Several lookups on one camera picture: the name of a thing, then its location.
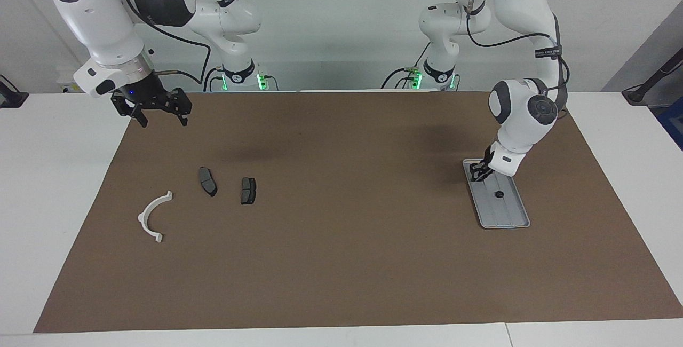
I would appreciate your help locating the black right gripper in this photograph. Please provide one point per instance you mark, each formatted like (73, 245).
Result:
(149, 96)

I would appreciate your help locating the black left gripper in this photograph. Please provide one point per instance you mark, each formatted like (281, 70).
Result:
(486, 159)

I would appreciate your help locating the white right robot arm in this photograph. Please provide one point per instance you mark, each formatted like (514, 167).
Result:
(90, 21)

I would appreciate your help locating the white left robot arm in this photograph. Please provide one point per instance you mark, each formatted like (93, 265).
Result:
(520, 117)

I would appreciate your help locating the silver metal tray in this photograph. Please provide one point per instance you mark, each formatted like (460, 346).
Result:
(507, 213)

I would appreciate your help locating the elongated grey brake pad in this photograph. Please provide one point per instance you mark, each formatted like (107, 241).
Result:
(207, 180)

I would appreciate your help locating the white power box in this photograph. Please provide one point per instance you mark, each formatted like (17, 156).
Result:
(64, 83)

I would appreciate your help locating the rectangular dark brake pad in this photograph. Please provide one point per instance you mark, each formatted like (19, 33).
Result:
(248, 191)

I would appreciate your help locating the black table clamp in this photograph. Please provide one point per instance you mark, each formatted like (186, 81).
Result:
(13, 99)

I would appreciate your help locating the brown table mat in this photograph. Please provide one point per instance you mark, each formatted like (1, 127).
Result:
(341, 261)

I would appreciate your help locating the blue object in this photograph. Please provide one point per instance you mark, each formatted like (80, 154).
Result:
(673, 123)

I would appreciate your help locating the white semicircular plastic bracket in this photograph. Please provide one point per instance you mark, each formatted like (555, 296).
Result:
(142, 219)

